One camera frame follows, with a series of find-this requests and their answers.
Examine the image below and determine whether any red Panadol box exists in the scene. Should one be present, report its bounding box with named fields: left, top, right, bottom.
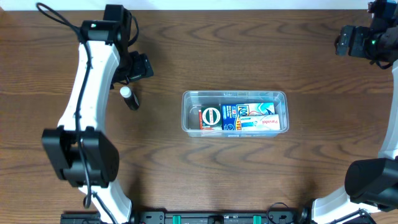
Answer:
left=198, top=110, right=203, bottom=129

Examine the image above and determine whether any green square box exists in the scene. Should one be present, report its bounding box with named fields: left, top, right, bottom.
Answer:
left=201, top=105, right=223, bottom=131

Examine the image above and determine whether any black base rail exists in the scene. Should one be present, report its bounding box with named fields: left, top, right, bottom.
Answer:
left=60, top=210, right=376, bottom=224

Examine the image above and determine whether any blue Kool Fever box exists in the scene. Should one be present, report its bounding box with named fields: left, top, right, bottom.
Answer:
left=221, top=103, right=276, bottom=131

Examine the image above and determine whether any clear plastic container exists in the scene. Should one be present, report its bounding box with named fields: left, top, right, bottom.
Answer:
left=182, top=90, right=289, bottom=138

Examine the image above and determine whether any white blue Panadol box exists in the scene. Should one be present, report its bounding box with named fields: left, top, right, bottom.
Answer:
left=240, top=114, right=280, bottom=131

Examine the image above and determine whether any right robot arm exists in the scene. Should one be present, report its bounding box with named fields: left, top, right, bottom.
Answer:
left=296, top=0, right=397, bottom=223

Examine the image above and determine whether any dark bottle white cap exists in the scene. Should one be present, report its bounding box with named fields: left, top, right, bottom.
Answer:
left=119, top=86, right=139, bottom=111

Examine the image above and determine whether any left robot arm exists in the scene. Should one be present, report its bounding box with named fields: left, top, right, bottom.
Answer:
left=36, top=2, right=136, bottom=223

